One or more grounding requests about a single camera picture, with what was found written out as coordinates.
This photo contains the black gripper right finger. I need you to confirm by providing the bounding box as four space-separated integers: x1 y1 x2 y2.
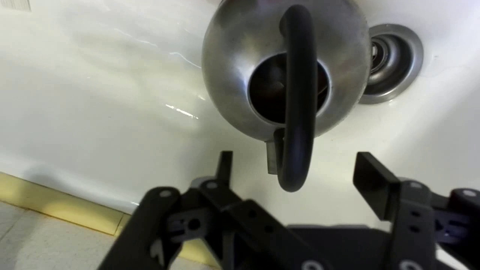
352 151 480 270

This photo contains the stainless steel kettle black handle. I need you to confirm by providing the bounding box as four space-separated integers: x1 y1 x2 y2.
200 0 371 193

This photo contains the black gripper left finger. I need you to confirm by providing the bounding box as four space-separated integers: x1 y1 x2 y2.
95 148 331 270

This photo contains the white ceramic sink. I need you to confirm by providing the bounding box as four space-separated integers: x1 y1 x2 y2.
0 0 480 237

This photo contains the metal sink drain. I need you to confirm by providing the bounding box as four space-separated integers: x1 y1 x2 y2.
358 22 424 106

